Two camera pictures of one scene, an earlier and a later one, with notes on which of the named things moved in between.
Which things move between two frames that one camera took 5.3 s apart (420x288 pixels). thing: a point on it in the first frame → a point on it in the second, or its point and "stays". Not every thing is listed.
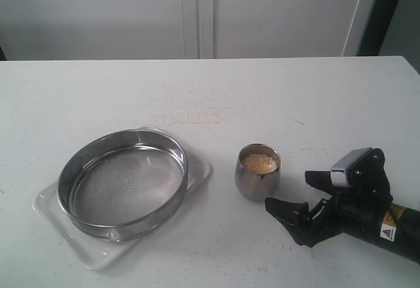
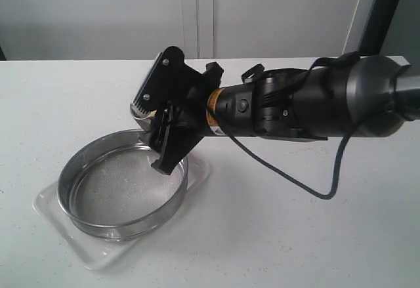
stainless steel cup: x=257 y=170 → x=142 y=116
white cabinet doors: x=58 y=16 stays
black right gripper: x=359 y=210 → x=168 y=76
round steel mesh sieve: x=119 y=184 stays
